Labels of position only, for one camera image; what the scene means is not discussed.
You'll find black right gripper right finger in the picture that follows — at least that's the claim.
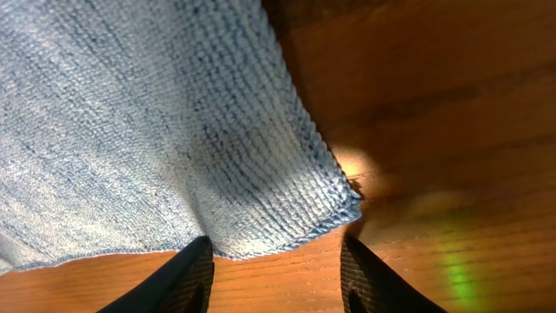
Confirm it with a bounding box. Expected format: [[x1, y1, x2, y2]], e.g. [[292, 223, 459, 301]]
[[341, 236, 446, 313]]

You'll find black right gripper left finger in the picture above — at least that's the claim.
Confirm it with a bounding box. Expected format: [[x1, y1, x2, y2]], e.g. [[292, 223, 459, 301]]
[[100, 236, 215, 313]]

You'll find blue microfiber cloth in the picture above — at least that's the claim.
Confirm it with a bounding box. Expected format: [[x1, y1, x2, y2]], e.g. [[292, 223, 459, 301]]
[[1, 0, 361, 273]]

